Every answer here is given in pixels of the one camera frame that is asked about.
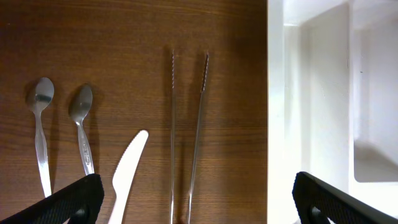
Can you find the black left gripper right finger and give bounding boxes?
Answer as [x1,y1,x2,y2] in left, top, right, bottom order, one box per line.
[292,172,397,224]

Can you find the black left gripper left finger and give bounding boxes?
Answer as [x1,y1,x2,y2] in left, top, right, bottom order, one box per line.
[1,174,104,224]

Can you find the white plastic knife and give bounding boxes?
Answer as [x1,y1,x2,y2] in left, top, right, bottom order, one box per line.
[108,129,149,224]

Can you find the small steel teaspoon right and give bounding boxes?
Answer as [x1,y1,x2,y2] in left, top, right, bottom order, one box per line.
[68,84,95,175]

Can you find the small steel teaspoon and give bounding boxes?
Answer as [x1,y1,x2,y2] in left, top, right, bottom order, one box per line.
[68,84,95,175]
[25,77,54,197]

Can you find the small steel teaspoon left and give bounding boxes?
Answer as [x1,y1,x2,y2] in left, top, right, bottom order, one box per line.
[25,77,54,197]

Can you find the white cutlery tray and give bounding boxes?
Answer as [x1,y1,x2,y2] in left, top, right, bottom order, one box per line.
[267,1,397,223]

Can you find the long steel tongs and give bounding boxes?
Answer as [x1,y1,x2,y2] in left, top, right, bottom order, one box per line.
[168,49,210,223]

